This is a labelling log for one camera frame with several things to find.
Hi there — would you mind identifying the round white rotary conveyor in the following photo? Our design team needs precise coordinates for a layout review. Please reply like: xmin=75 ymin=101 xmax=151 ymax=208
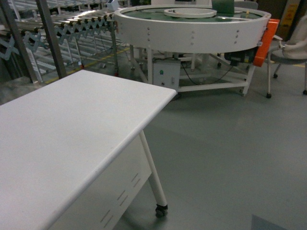
xmin=115 ymin=4 xmax=271 ymax=95

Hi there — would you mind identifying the grey office chair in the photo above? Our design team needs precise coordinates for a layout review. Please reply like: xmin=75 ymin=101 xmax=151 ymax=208
xmin=266 ymin=16 xmax=307 ymax=99

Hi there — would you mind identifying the white table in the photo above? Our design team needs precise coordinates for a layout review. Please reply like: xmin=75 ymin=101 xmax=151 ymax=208
xmin=0 ymin=70 xmax=176 ymax=230

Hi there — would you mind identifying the expandable roller conveyor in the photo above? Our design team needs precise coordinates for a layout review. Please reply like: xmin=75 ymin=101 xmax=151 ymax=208
xmin=0 ymin=0 xmax=119 ymax=81

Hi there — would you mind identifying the orange motor cover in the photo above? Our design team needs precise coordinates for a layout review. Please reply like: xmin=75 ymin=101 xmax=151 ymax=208
xmin=253 ymin=19 xmax=280 ymax=67

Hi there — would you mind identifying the white control box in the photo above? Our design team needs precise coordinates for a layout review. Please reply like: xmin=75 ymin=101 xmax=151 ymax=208
xmin=153 ymin=59 xmax=181 ymax=91

